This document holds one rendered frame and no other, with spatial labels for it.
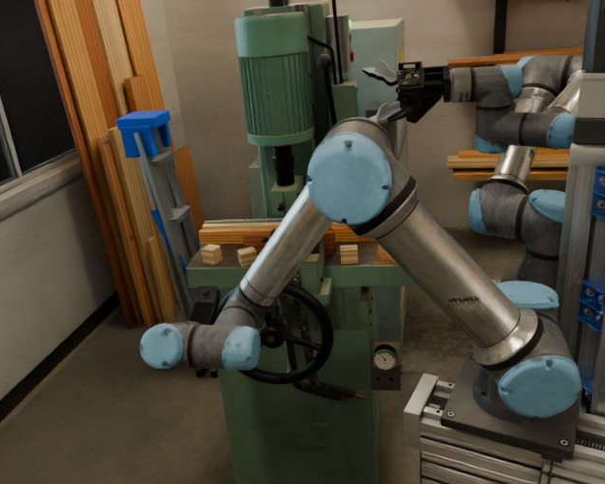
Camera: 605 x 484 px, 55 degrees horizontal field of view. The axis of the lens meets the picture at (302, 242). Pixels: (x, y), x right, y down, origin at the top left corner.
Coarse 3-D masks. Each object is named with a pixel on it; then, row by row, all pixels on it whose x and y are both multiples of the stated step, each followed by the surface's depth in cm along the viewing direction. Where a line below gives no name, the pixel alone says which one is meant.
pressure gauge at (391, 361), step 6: (378, 348) 151; (384, 348) 150; (390, 348) 150; (378, 354) 150; (384, 354) 150; (390, 354) 150; (396, 354) 150; (378, 360) 151; (390, 360) 150; (396, 360) 150; (378, 366) 152; (384, 366) 151; (390, 366) 151
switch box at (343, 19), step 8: (328, 16) 166; (344, 16) 165; (328, 24) 166; (344, 24) 166; (328, 32) 167; (344, 32) 167; (328, 40) 168; (344, 40) 168; (344, 48) 169; (336, 56) 170; (344, 56) 169; (336, 64) 171; (344, 64) 170; (336, 72) 172; (344, 72) 171
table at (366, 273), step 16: (224, 256) 160; (336, 256) 154; (368, 256) 152; (192, 272) 155; (208, 272) 154; (224, 272) 154; (240, 272) 153; (336, 272) 149; (352, 272) 149; (368, 272) 148; (384, 272) 147; (400, 272) 147; (288, 304) 144
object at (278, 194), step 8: (296, 176) 166; (296, 184) 158; (272, 192) 155; (280, 192) 155; (288, 192) 155; (296, 192) 155; (272, 200) 156; (280, 200) 156; (288, 200) 155; (272, 208) 157; (288, 208) 156
